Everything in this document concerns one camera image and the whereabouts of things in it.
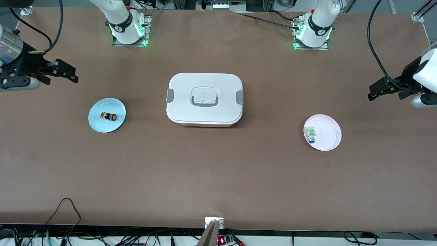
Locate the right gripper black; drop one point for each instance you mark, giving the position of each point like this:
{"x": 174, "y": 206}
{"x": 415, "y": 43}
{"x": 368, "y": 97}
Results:
{"x": 27, "y": 65}

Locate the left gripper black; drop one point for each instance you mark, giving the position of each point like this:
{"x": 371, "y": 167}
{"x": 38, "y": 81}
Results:
{"x": 406, "y": 78}

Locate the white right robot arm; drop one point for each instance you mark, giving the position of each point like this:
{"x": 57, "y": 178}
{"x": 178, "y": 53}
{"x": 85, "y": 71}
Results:
{"x": 119, "y": 24}

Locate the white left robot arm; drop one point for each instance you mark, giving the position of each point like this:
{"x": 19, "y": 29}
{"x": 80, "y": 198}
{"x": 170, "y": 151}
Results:
{"x": 319, "y": 24}

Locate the light blue round plate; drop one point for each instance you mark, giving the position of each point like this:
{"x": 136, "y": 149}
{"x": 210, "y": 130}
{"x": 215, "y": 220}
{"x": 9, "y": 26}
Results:
{"x": 107, "y": 126}

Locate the pink round plate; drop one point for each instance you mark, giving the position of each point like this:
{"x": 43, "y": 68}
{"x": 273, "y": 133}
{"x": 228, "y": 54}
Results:
{"x": 327, "y": 133}

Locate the white lunch box grey latches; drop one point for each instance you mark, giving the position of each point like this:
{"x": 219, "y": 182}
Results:
{"x": 205, "y": 112}

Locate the white power strip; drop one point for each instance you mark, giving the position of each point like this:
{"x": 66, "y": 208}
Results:
{"x": 223, "y": 5}

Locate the red LED display module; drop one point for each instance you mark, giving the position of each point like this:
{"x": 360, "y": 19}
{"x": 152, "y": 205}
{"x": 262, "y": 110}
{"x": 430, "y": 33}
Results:
{"x": 225, "y": 240}

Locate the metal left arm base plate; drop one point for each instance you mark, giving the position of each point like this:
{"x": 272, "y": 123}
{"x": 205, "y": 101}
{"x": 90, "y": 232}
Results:
{"x": 324, "y": 48}

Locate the silver corner bracket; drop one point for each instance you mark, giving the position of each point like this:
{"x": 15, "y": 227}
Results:
{"x": 417, "y": 17}
{"x": 26, "y": 11}

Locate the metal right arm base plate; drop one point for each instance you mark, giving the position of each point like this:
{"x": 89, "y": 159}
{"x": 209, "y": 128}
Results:
{"x": 148, "y": 30}

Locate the silver table edge bracket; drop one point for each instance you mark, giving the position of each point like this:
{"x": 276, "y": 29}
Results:
{"x": 209, "y": 221}

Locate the grey camera mount bar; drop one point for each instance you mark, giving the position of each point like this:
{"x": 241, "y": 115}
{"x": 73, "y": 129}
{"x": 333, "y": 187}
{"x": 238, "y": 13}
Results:
{"x": 209, "y": 237}

